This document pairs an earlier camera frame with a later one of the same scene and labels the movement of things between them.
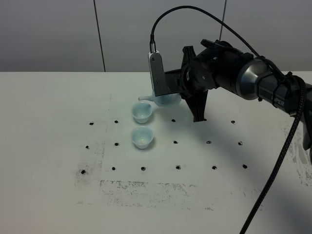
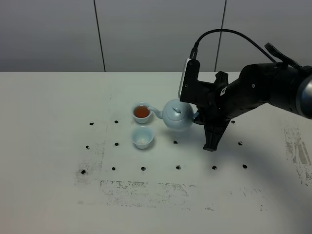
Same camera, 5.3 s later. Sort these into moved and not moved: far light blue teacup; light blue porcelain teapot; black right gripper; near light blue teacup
Moved: black right gripper; light blue porcelain teapot
Not moved: far light blue teacup; near light blue teacup
